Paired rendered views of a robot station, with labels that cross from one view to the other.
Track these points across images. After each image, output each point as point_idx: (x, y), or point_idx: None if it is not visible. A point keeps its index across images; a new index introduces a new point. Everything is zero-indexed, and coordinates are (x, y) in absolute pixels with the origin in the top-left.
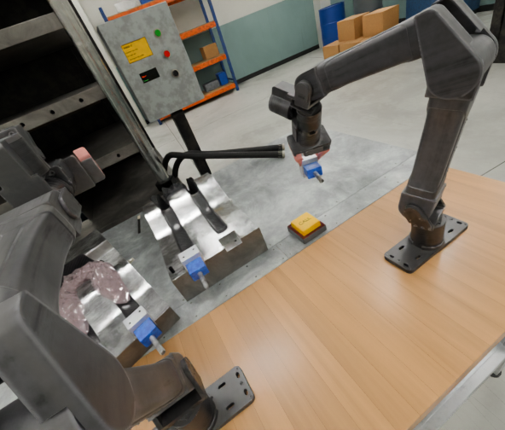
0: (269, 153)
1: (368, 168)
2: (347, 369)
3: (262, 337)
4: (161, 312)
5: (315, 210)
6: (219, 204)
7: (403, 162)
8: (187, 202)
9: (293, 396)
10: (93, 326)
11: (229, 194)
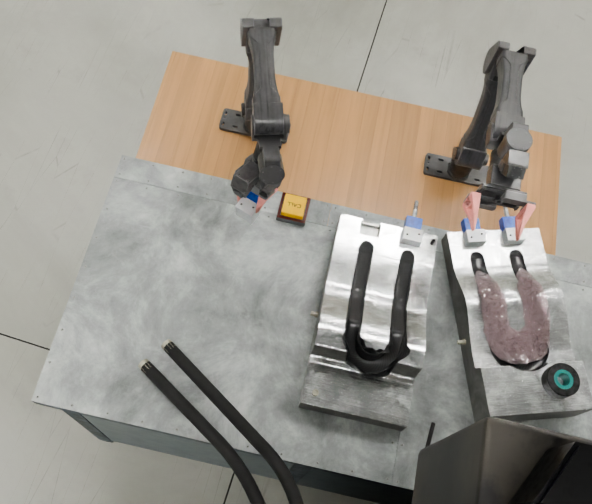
0: (183, 356)
1: (165, 210)
2: (374, 125)
3: (398, 175)
4: (455, 233)
5: (262, 221)
6: (339, 290)
7: (142, 181)
8: (370, 318)
9: (407, 139)
10: (512, 273)
11: (291, 354)
